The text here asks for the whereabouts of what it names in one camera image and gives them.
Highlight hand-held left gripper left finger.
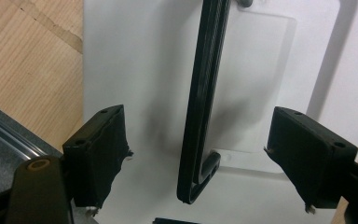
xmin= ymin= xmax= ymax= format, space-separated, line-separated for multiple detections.
xmin=62 ymin=105 xmax=133 ymax=217

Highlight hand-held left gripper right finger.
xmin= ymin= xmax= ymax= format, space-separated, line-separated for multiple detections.
xmin=263 ymin=105 xmax=358 ymax=215

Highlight metal floor rail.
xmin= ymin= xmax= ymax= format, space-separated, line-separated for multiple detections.
xmin=0 ymin=97 xmax=63 ymax=202

